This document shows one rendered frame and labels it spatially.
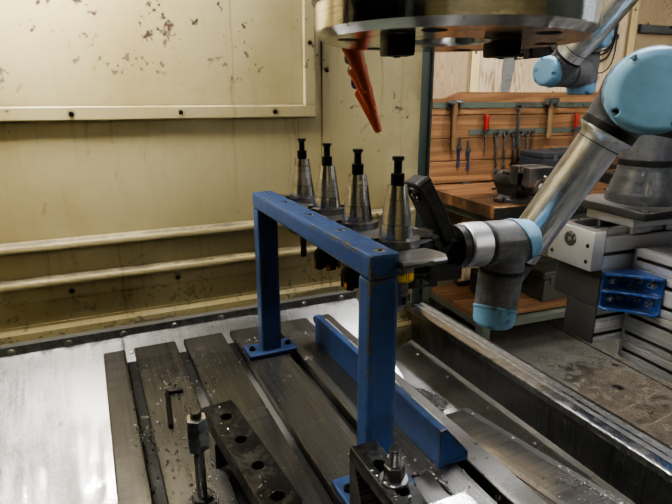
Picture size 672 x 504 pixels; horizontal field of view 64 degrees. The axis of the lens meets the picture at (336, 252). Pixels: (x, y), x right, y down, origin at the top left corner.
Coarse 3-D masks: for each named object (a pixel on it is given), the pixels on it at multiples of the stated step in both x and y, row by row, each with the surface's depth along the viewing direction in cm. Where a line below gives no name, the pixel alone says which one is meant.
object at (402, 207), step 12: (396, 192) 66; (384, 204) 68; (396, 204) 66; (408, 204) 67; (384, 216) 68; (396, 216) 67; (408, 216) 67; (384, 228) 68; (396, 228) 67; (408, 228) 67; (396, 240) 67
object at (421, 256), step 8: (424, 248) 67; (400, 256) 64; (408, 256) 64; (416, 256) 64; (424, 256) 64; (432, 256) 64; (440, 256) 64; (400, 264) 62; (408, 264) 61; (416, 264) 62; (424, 264) 62; (432, 264) 63
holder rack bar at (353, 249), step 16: (256, 192) 100; (272, 192) 100; (256, 208) 100; (272, 208) 91; (288, 208) 86; (304, 208) 86; (288, 224) 84; (304, 224) 78; (320, 224) 75; (336, 224) 75; (320, 240) 73; (336, 240) 68; (352, 240) 67; (368, 240) 67; (336, 256) 69; (352, 256) 64; (368, 256) 61; (384, 256) 61; (368, 272) 61; (384, 272) 61
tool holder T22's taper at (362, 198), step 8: (352, 176) 76; (360, 176) 76; (352, 184) 76; (360, 184) 76; (352, 192) 76; (360, 192) 76; (368, 192) 77; (352, 200) 76; (360, 200) 76; (368, 200) 77; (344, 208) 78; (352, 208) 76; (360, 208) 76; (368, 208) 77; (344, 216) 78; (352, 216) 77; (360, 216) 77; (368, 216) 77
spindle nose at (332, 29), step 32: (320, 0) 28; (352, 0) 26; (384, 0) 24; (416, 0) 24; (448, 0) 23; (480, 0) 23; (512, 0) 23; (544, 0) 24; (576, 0) 24; (320, 32) 29; (352, 32) 26; (384, 32) 26; (416, 32) 26; (448, 32) 26; (480, 32) 26; (512, 32) 26; (544, 32) 26; (576, 32) 26
